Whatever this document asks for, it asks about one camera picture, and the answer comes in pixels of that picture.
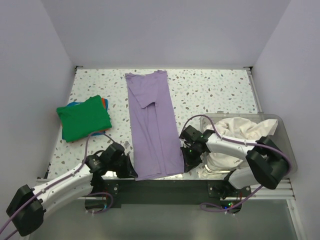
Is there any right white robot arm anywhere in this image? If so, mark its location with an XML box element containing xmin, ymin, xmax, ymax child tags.
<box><xmin>179</xmin><ymin>125</ymin><xmax>292</xmax><ymax>197</ymax></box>

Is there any clear plastic bin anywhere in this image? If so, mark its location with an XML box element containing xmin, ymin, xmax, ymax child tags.
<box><xmin>196</xmin><ymin>113</ymin><xmax>298</xmax><ymax>180</ymax></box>

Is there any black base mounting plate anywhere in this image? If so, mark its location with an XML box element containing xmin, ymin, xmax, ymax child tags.
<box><xmin>85</xmin><ymin>177</ymin><xmax>252</xmax><ymax>212</ymax></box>

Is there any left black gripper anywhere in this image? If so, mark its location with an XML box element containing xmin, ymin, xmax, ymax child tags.
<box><xmin>108</xmin><ymin>153</ymin><xmax>138</xmax><ymax>179</ymax></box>

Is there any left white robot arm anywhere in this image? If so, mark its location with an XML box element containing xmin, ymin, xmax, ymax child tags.
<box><xmin>6</xmin><ymin>142</ymin><xmax>138</xmax><ymax>237</ymax></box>

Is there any purple t-shirt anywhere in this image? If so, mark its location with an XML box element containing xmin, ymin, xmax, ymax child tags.
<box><xmin>125</xmin><ymin>70</ymin><xmax>184</xmax><ymax>181</ymax></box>

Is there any folded green t-shirt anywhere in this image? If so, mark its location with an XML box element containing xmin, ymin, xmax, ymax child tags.
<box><xmin>56</xmin><ymin>95</ymin><xmax>112</xmax><ymax>143</ymax></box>

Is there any white t-shirt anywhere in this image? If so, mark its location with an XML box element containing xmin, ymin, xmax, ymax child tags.
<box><xmin>197</xmin><ymin>117</ymin><xmax>279</xmax><ymax>179</ymax></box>

